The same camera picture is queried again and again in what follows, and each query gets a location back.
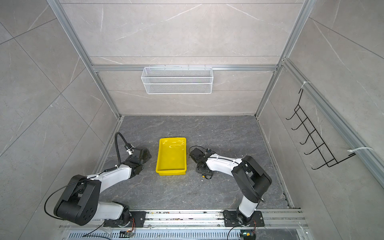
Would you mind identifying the white wire mesh basket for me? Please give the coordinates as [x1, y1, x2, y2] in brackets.
[141, 67, 214, 95]

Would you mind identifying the green connector box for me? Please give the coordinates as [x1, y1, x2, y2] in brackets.
[240, 230, 256, 240]

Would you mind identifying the yellow plastic bin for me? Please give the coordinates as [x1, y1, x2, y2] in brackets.
[156, 138, 187, 176]

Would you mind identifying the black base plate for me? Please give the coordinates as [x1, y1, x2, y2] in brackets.
[103, 211, 147, 228]
[223, 210, 265, 228]

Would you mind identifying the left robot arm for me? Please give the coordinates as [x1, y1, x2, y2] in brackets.
[54, 148, 152, 227]

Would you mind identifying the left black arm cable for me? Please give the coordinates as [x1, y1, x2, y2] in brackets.
[44, 131, 134, 221]

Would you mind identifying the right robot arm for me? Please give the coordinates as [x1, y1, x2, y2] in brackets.
[189, 146, 272, 226]

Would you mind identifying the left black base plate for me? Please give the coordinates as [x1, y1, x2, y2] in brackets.
[103, 211, 147, 228]

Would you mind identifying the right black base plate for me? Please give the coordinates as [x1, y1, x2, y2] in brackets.
[223, 210, 265, 228]

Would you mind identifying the small electronics board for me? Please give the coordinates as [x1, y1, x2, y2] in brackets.
[119, 230, 136, 238]

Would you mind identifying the black wire hook rack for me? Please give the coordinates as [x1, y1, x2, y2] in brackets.
[286, 89, 356, 170]

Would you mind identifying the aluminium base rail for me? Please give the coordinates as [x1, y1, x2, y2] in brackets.
[58, 209, 313, 240]

